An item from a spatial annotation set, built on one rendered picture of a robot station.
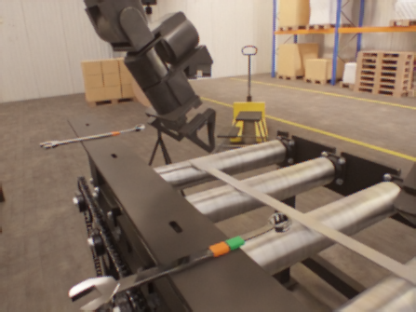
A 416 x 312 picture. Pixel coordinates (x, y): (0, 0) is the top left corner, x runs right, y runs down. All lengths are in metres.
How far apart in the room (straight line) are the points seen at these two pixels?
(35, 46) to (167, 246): 10.25
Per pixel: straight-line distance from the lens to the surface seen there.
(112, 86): 8.01
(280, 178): 1.19
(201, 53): 0.57
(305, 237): 0.90
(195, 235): 0.40
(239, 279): 0.34
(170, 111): 0.54
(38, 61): 10.55
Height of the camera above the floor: 1.39
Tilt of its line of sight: 20 degrees down
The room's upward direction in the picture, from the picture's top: 2 degrees counter-clockwise
